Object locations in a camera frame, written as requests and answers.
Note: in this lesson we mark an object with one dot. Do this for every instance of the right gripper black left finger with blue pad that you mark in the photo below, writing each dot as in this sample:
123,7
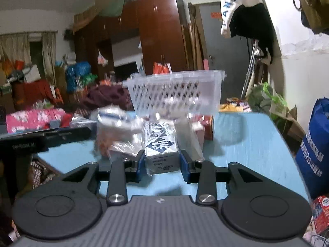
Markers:
124,168

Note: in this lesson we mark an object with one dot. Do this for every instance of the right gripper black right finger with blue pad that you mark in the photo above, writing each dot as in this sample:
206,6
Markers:
202,173

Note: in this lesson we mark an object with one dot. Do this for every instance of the white blue patterned box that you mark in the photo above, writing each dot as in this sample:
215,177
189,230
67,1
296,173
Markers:
160,146

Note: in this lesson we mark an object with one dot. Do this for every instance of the red cigarette box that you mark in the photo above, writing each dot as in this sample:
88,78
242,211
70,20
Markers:
207,122

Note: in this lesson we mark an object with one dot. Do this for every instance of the pink floral blanket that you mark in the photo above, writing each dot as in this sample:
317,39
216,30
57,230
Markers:
33,119

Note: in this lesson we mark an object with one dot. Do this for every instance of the white plastic mesh basket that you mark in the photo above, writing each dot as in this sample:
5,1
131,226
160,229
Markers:
196,92

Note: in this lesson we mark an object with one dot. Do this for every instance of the maroon clothing heap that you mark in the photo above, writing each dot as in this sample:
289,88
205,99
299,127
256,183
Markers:
104,95

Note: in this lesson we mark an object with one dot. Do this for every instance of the brown paper bag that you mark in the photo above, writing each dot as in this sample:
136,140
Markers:
290,128

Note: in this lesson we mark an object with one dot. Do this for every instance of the green white plastic bag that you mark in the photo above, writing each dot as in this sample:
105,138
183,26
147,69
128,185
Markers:
264,99

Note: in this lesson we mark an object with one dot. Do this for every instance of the blue plastic sacks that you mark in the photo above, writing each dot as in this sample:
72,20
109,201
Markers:
76,76

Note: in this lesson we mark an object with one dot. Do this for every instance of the red orange gift bag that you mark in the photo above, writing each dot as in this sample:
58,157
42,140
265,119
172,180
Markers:
159,68

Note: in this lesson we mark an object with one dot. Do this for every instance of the blue non-woven shopping bag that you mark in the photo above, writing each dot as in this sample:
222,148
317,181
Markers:
312,156

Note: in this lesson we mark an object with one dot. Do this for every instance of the beige window curtain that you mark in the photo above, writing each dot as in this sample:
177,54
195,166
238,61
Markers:
48,40

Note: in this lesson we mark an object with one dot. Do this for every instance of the grey metal door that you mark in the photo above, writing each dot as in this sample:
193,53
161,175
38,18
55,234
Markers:
229,54

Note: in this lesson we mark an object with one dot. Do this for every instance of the dark red wooden wardrobe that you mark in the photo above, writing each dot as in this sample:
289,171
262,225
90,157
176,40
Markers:
160,24

